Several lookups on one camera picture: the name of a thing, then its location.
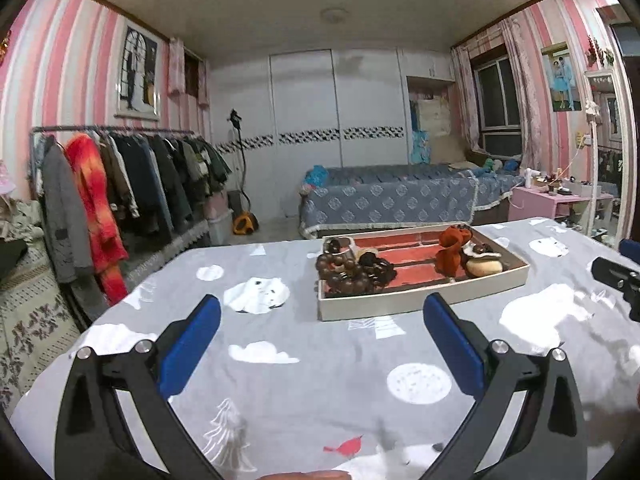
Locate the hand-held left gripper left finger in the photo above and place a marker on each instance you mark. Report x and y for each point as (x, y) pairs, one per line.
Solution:
(192, 345)

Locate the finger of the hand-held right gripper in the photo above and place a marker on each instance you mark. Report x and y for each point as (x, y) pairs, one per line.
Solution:
(617, 277)
(631, 250)

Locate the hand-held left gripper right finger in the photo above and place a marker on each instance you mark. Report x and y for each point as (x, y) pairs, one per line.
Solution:
(457, 345)

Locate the beige tray with red lining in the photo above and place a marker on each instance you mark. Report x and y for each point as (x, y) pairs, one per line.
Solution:
(425, 301)

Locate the felt hat plush hair clip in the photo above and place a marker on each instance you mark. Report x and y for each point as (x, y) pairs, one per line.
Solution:
(485, 268)

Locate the white framed standing mirror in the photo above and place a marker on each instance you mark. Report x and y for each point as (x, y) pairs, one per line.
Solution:
(607, 160)

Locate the pink desk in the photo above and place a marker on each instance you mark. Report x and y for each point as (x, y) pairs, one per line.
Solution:
(545, 202)

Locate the grey printed blanket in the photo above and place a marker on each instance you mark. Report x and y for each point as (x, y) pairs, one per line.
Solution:
(300, 320)

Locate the white hair dryer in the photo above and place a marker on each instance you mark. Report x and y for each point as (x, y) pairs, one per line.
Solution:
(531, 177)

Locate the garment steamer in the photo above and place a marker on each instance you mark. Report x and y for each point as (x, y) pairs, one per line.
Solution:
(245, 220)

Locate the bed with blue patterned cover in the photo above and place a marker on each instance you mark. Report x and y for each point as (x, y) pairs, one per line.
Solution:
(390, 202)

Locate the floral patterned cloth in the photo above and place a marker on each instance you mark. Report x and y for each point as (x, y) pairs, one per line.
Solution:
(30, 320)

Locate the row of hanging clothes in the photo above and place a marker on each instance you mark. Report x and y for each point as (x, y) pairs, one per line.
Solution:
(150, 180)

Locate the window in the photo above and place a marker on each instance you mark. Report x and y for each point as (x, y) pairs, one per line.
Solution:
(497, 105)

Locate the blue bundle of cloth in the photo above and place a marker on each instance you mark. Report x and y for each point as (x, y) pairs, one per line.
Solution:
(316, 176)

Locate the blue hanging cloth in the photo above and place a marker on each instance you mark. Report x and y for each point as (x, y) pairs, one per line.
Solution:
(419, 135)

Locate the checked pink curtain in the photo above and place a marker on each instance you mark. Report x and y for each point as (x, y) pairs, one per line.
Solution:
(465, 100)

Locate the metal clothes rack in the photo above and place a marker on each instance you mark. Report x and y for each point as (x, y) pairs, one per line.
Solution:
(125, 129)

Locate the white wardrobe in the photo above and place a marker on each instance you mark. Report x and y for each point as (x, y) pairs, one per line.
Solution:
(310, 110)

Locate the short pink curtain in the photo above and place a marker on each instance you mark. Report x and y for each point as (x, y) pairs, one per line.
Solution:
(187, 70)

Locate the small wall poster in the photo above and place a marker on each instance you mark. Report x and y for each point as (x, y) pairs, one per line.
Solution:
(559, 77)

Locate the framed wall poster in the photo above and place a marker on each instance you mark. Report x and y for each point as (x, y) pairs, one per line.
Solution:
(137, 75)

